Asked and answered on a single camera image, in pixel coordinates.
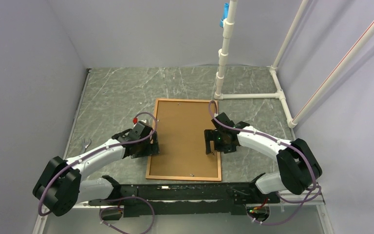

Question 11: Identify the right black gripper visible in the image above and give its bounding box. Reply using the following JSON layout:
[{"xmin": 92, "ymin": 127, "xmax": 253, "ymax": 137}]
[{"xmin": 205, "ymin": 129, "xmax": 236, "ymax": 154}]

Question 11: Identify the wooden picture frame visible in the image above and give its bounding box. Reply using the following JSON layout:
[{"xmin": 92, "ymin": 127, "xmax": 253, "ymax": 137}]
[{"xmin": 145, "ymin": 98, "xmax": 223, "ymax": 182}]

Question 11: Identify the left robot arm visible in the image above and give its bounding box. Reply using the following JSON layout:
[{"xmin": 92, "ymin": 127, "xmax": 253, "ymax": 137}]
[{"xmin": 32, "ymin": 121, "xmax": 159, "ymax": 216}]

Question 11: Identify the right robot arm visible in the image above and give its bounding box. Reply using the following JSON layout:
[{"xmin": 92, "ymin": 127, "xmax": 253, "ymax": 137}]
[{"xmin": 204, "ymin": 113, "xmax": 322, "ymax": 202}]

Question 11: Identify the silver wrench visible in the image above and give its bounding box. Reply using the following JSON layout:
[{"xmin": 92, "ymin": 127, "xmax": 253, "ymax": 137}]
[{"xmin": 80, "ymin": 138, "xmax": 92, "ymax": 154}]

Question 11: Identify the white pvc pipe stand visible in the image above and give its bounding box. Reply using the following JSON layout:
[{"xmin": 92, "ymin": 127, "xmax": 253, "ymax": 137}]
[{"xmin": 213, "ymin": 0, "xmax": 374, "ymax": 129}]

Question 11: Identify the blue clip on pipe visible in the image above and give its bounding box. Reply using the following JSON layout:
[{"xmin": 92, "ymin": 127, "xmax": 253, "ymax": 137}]
[{"xmin": 219, "ymin": 3, "xmax": 229, "ymax": 28}]

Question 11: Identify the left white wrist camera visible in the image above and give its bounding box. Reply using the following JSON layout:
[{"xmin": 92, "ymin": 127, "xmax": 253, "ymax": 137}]
[{"xmin": 132, "ymin": 117, "xmax": 151, "ymax": 127}]

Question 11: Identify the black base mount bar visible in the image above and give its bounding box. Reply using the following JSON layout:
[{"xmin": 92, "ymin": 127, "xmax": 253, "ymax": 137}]
[{"xmin": 89, "ymin": 181, "xmax": 280, "ymax": 217}]

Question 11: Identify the aluminium rail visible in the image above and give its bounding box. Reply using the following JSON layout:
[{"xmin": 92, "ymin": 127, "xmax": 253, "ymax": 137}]
[{"xmin": 32, "ymin": 190, "xmax": 336, "ymax": 234}]

